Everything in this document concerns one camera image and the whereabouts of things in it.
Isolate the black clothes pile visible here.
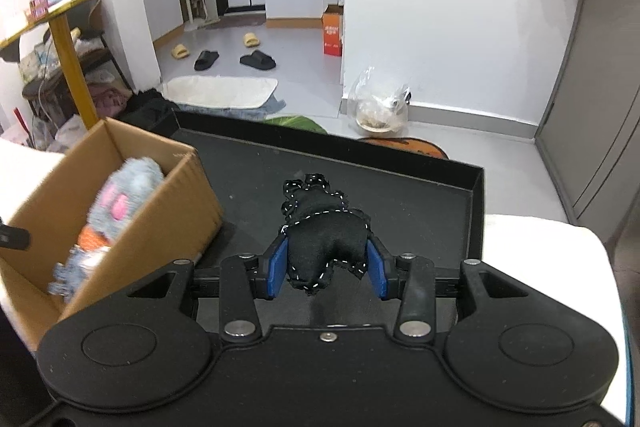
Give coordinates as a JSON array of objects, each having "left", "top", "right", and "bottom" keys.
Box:
[{"left": 116, "top": 89, "right": 178, "bottom": 131}]

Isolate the white fluffy blanket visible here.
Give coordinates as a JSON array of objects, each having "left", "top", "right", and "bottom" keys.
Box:
[{"left": 1, "top": 139, "right": 634, "bottom": 426}]

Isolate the grey wardrobe cabinet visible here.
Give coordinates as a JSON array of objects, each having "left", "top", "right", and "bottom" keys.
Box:
[{"left": 536, "top": 0, "right": 639, "bottom": 243}]

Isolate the plush hamburger toy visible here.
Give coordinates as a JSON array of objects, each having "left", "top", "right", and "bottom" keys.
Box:
[{"left": 77, "top": 225, "right": 111, "bottom": 253}]

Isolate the yellow slipper near door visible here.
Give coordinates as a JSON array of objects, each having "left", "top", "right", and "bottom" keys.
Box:
[{"left": 243, "top": 32, "right": 260, "bottom": 48}]

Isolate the black shallow tray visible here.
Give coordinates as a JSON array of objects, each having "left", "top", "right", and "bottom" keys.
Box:
[{"left": 150, "top": 108, "right": 486, "bottom": 333}]

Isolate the blue-grey shaggy rug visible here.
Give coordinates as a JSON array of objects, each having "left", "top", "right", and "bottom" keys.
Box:
[{"left": 178, "top": 95, "right": 286, "bottom": 121}]

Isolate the brown cardboard box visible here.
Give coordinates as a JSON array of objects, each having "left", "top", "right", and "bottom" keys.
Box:
[{"left": 1, "top": 119, "right": 222, "bottom": 352}]

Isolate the green cartoon leaf rug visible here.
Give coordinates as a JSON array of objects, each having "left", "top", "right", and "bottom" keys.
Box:
[{"left": 264, "top": 115, "right": 326, "bottom": 134}]

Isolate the blue-grey plush toy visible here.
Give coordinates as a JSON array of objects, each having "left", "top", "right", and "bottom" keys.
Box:
[{"left": 48, "top": 245, "right": 110, "bottom": 303}]

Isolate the yellow round side table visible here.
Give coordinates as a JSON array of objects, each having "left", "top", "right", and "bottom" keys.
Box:
[{"left": 1, "top": 0, "right": 100, "bottom": 130}]

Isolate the orange round rug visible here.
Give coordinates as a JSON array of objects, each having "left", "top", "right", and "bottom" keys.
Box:
[{"left": 360, "top": 136, "right": 448, "bottom": 159}]

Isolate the black stitched plush toy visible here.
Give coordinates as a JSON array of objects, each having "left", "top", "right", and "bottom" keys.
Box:
[{"left": 281, "top": 173, "right": 371, "bottom": 295}]

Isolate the orange cardboard carton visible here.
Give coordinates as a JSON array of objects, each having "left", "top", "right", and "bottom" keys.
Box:
[{"left": 322, "top": 4, "right": 344, "bottom": 56}]

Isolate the clear plastic bag with bowl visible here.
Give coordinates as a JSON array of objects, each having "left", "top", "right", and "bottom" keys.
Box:
[{"left": 346, "top": 66, "right": 412, "bottom": 134}]

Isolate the cream floor mat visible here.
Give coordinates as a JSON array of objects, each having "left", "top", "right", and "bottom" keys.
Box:
[{"left": 160, "top": 75, "right": 278, "bottom": 108}]

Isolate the yellow slipper left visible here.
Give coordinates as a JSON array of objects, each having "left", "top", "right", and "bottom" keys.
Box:
[{"left": 171, "top": 44, "right": 190, "bottom": 60}]

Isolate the black slipper left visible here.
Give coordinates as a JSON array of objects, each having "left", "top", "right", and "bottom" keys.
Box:
[{"left": 194, "top": 50, "right": 219, "bottom": 72}]

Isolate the grey plush paw glove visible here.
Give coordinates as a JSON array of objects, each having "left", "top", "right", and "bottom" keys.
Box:
[{"left": 87, "top": 157, "right": 165, "bottom": 243}]

